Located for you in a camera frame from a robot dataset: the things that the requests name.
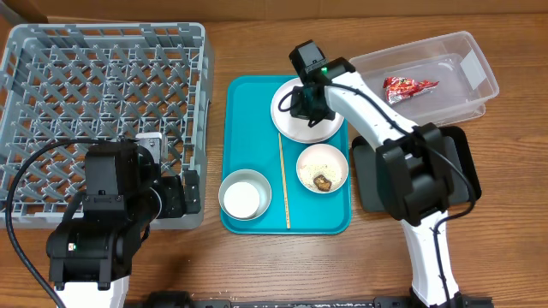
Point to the white round plate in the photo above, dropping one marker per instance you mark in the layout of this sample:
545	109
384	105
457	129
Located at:
297	129

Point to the white paper cup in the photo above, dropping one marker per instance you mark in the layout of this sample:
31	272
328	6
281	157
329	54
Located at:
241	200

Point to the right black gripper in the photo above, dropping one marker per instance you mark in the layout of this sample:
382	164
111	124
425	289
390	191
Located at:
312	109

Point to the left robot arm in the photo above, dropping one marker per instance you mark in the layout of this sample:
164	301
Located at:
92	248

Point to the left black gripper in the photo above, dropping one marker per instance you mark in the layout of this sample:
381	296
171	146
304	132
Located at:
176	206

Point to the grey dishwasher rack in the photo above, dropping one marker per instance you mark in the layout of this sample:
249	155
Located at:
100	81

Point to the black rail at bottom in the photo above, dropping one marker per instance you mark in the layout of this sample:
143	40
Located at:
173	299

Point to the grey bowl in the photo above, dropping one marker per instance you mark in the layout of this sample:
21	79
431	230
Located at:
256	179

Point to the pink bowl with rice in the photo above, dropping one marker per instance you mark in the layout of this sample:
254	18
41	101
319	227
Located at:
322	159

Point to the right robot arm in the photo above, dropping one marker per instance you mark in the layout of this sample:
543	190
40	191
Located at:
414	177

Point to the black plastic tray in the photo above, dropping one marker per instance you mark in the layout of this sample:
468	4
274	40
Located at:
457	151

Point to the red snack wrapper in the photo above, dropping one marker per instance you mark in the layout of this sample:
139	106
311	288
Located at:
398	89

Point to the wooden chopstick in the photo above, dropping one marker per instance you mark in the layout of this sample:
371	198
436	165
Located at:
284	182

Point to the teal plastic tray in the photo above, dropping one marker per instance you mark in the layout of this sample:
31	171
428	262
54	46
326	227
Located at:
251	142

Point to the clear plastic bin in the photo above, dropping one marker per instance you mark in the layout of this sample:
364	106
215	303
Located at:
455	61

